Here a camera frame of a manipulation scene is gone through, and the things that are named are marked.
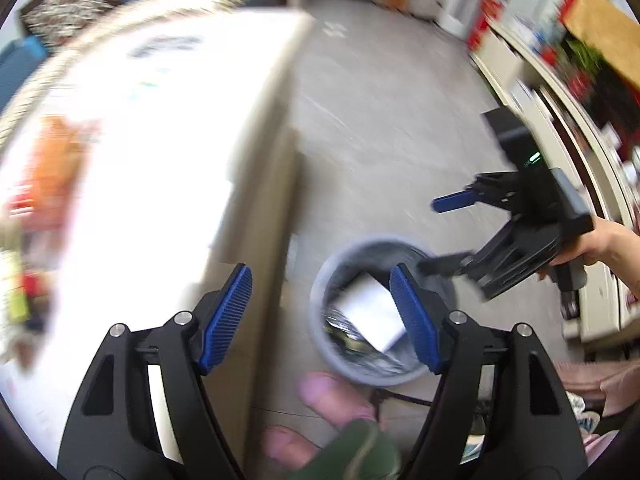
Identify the person's bare foot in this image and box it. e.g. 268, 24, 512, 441
264, 372, 378, 471

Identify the circle patterned cushion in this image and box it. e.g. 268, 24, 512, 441
20, 0, 117, 50

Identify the red wrapper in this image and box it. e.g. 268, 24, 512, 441
4, 194, 37, 222

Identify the silver foil wrapper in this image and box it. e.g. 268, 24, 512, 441
322, 307, 418, 375

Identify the person's right hand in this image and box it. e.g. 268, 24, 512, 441
537, 219, 626, 282

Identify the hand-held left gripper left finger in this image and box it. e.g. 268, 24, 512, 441
56, 262, 253, 480

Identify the person's right forearm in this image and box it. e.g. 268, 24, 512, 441
617, 227, 640, 306

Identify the black floor cable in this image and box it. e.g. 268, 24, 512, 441
370, 387, 488, 417

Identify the orange snack packet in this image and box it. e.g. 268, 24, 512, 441
27, 115, 98, 233

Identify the grey round waste bin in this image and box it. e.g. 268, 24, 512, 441
309, 235, 457, 386

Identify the yellow green packet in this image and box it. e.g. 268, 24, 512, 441
0, 252, 32, 323

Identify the white paper sheet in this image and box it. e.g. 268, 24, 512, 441
340, 270, 407, 353

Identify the cream low cabinet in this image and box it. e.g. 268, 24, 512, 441
470, 10, 640, 346

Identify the green slipper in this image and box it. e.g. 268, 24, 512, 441
287, 420, 401, 480

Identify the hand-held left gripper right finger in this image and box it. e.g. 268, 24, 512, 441
389, 262, 588, 480

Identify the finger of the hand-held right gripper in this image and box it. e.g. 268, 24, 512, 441
417, 240, 507, 281
432, 171, 521, 214

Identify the brown cardboard board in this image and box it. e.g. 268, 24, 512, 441
562, 0, 640, 88

